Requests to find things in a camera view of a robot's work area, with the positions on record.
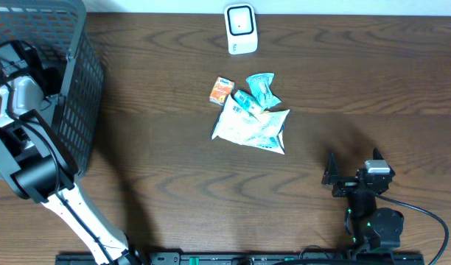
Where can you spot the teal Kleenex tissue pack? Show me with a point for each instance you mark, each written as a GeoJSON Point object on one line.
{"type": "Point", "coordinates": [248, 102]}

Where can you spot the white wiper sheet bag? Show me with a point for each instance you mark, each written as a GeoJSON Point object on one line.
{"type": "Point", "coordinates": [263, 131]}

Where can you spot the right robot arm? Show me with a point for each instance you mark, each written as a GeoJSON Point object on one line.
{"type": "Point", "coordinates": [373, 229]}

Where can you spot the orange Kleenex tissue pack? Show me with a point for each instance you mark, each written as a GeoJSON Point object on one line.
{"type": "Point", "coordinates": [221, 89]}

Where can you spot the teal snack packet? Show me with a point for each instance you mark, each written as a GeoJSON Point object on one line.
{"type": "Point", "coordinates": [260, 89]}

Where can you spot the white barcode scanner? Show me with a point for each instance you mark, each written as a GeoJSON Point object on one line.
{"type": "Point", "coordinates": [241, 30]}

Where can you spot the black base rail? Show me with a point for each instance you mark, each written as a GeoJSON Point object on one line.
{"type": "Point", "coordinates": [178, 258]}

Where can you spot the dark grey mesh basket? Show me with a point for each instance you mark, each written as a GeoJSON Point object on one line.
{"type": "Point", "coordinates": [57, 30]}

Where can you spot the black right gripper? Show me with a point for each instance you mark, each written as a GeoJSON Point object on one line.
{"type": "Point", "coordinates": [343, 187]}

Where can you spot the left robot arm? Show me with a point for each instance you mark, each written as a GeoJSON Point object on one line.
{"type": "Point", "coordinates": [37, 165]}

